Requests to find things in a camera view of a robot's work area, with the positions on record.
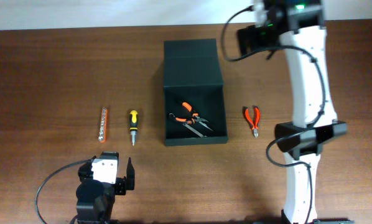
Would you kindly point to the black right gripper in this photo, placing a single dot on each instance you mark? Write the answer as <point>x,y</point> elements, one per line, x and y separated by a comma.
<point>250,33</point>

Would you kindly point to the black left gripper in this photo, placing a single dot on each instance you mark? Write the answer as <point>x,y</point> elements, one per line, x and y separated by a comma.
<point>123,183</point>

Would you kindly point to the black yellow stubby screwdriver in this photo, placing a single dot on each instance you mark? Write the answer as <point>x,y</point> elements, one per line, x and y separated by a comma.
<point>133,123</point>

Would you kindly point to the silver ratchet wrench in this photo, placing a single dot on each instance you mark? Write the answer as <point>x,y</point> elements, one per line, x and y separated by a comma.
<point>193,130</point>

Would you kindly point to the red black cutting pliers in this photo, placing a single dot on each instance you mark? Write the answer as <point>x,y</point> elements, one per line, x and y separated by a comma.
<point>252,121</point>

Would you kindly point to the orange black needle nose pliers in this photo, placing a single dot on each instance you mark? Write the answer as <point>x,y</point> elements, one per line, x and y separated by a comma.
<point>192,119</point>

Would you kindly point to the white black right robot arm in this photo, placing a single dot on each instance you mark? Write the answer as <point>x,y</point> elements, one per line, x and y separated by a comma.
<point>297,28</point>

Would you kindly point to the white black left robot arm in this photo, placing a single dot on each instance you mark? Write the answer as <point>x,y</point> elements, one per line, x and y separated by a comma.
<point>99,186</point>

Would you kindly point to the orange socket bit holder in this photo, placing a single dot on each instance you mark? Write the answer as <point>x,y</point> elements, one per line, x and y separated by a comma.
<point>103,125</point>

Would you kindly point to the black open box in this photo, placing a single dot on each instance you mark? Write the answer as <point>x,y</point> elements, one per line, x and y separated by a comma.
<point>192,73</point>

